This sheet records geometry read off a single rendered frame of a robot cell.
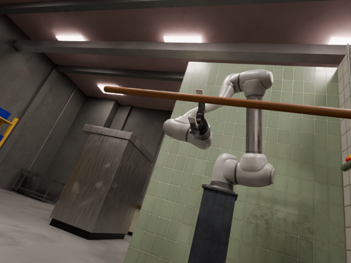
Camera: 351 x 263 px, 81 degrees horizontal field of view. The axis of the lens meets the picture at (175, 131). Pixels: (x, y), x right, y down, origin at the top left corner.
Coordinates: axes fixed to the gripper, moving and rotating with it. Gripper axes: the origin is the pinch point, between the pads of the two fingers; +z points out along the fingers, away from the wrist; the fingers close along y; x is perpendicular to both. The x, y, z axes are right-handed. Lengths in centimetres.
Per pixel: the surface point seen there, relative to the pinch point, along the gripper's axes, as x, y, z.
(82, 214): 250, 83, -316
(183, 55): 177, -390, -358
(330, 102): -95, -96, -119
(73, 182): 302, 31, -316
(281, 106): -30.5, 1.3, 7.4
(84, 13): 517, -469, -274
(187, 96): 1.9, 1.4, 7.4
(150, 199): 51, 33, -121
